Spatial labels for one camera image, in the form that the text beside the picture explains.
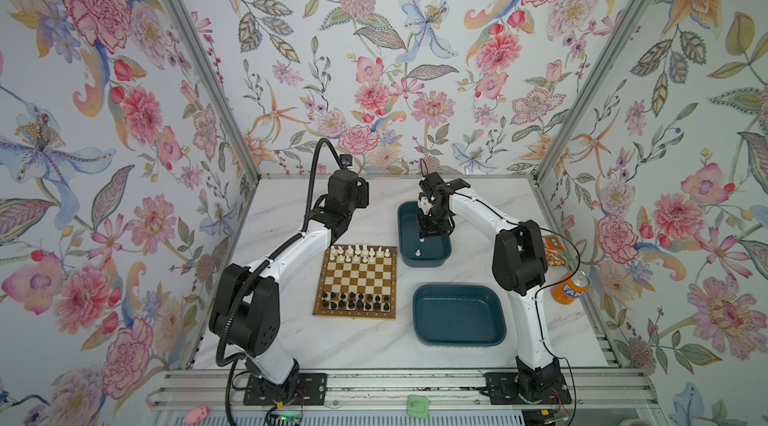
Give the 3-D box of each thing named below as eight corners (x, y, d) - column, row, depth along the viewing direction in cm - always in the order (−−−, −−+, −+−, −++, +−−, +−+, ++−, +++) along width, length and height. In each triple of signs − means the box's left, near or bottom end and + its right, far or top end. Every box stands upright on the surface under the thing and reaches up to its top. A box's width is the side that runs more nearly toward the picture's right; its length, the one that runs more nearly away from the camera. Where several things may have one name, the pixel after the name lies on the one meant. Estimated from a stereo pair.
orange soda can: (553, 307, 90) (573, 290, 81) (546, 287, 94) (564, 269, 85) (573, 307, 90) (594, 290, 81) (565, 287, 94) (584, 269, 85)
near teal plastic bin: (414, 347, 82) (416, 341, 77) (411, 289, 93) (412, 280, 88) (503, 348, 82) (511, 341, 78) (489, 289, 93) (495, 280, 88)
